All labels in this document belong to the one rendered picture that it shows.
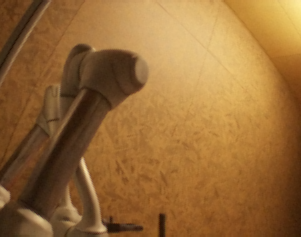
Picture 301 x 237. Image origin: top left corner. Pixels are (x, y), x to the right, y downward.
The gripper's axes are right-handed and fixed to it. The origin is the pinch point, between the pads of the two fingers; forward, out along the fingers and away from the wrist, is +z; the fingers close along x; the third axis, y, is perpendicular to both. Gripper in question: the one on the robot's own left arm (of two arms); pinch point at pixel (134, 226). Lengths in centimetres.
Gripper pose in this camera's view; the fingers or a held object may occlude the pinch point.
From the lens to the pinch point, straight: 150.8
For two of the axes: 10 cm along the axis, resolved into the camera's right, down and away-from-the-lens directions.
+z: 9.5, 0.7, 3.0
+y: -0.1, -9.7, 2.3
